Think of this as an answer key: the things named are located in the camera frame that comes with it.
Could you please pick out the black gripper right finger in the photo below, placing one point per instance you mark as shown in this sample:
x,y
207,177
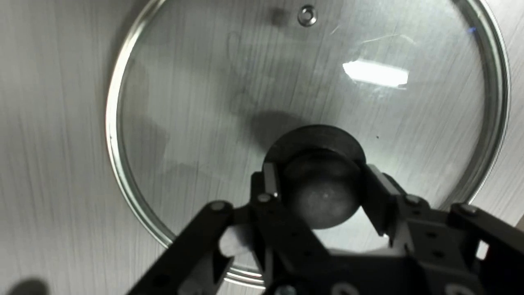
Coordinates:
x,y
464,251

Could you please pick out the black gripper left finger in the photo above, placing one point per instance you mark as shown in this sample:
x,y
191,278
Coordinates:
x,y
272,239

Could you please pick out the glass lid with black knob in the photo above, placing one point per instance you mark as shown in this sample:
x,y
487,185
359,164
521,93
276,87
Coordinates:
x,y
218,82

